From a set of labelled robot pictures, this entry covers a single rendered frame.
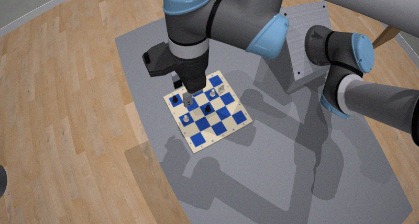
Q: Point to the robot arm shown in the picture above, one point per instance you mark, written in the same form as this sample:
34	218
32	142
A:
256	26

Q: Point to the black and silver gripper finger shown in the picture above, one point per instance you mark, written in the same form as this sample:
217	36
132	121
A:
188	98
176	80

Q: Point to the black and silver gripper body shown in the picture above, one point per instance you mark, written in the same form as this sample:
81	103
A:
189	62

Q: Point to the blue and cream chessboard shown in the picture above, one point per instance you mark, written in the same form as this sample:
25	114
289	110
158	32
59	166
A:
227	113

